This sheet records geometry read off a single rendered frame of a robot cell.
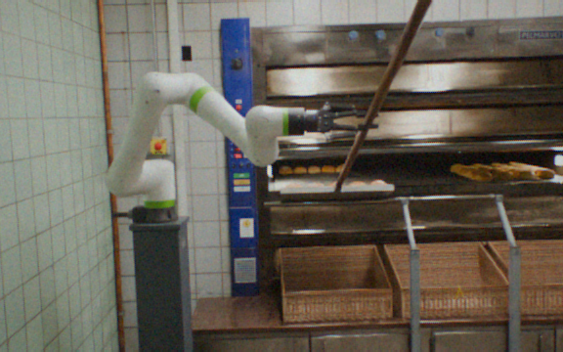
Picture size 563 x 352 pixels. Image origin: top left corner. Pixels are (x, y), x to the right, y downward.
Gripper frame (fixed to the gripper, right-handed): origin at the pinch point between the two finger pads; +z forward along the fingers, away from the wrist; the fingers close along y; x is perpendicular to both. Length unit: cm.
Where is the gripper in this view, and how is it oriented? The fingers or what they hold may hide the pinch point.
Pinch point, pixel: (368, 120)
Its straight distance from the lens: 199.9
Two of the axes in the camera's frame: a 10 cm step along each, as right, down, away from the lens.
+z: 10.0, -0.2, 0.2
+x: 0.1, -2.3, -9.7
